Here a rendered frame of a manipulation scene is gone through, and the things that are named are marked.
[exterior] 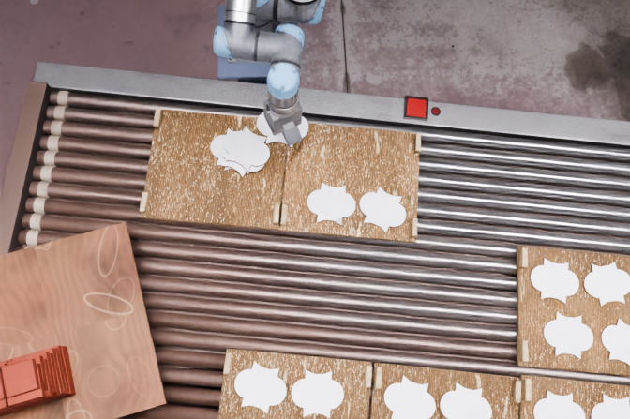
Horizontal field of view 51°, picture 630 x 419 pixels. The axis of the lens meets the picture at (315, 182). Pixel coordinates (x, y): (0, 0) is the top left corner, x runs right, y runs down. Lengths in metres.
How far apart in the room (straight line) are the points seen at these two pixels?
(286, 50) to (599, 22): 2.32
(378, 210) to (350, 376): 0.49
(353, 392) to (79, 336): 0.76
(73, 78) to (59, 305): 0.74
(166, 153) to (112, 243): 0.34
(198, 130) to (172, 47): 1.25
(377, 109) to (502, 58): 1.37
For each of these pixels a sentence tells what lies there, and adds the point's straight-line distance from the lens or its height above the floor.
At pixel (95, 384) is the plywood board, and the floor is 1.04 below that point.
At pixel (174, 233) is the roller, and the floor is 0.92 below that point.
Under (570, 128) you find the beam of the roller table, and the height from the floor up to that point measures 0.91.
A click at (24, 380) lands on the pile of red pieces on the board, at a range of 1.67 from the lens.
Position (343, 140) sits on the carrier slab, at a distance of 2.07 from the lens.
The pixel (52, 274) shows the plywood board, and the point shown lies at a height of 1.04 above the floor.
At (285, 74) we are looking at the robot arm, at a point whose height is 1.44.
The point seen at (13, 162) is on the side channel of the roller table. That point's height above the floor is 0.95.
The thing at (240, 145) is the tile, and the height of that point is 0.99.
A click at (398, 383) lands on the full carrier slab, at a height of 0.95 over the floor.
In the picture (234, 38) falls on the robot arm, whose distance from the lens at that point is 1.66.
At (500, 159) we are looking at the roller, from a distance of 2.18.
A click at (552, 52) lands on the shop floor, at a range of 3.52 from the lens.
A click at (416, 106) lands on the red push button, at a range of 2.16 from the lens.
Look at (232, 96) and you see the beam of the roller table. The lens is 2.15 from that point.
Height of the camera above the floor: 2.86
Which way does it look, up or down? 73 degrees down
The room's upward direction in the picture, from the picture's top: 10 degrees clockwise
